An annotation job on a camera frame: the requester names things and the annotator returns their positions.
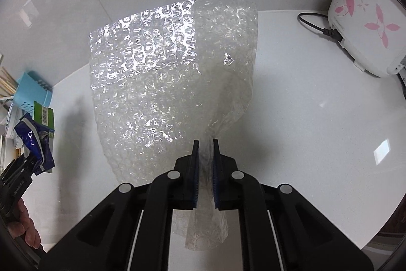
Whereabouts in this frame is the black power cable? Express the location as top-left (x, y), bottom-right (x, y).
top-left (297, 12), bottom-right (345, 43)

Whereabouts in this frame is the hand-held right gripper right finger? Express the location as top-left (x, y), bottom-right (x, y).
top-left (212, 138), bottom-right (370, 271)

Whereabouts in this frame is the blue rimmed plate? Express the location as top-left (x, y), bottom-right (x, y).
top-left (3, 104), bottom-right (23, 141)

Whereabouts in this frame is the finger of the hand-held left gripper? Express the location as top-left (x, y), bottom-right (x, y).
top-left (4, 157), bottom-right (34, 174)
top-left (2, 169), bottom-right (35, 186)

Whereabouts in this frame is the blue utensil holder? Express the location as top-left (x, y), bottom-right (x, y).
top-left (16, 71), bottom-right (53, 109)

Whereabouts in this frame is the person's left hand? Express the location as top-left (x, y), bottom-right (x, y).
top-left (6, 199), bottom-right (44, 251)

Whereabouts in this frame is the green white box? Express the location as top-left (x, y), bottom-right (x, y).
top-left (33, 101), bottom-right (55, 145)

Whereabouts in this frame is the white floral rice cooker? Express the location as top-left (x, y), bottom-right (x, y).
top-left (327, 0), bottom-right (406, 78)

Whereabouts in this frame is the bundle of wooden chopsticks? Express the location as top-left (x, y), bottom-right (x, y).
top-left (0, 66), bottom-right (21, 97)

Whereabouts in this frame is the blue snack wrapper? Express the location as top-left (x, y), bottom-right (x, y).
top-left (13, 114), bottom-right (56, 174)

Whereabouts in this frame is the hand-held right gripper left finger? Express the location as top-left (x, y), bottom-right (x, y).
top-left (40, 139), bottom-right (201, 271)

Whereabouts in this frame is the bubble wrap sheet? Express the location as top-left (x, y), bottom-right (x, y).
top-left (87, 0), bottom-right (258, 251)

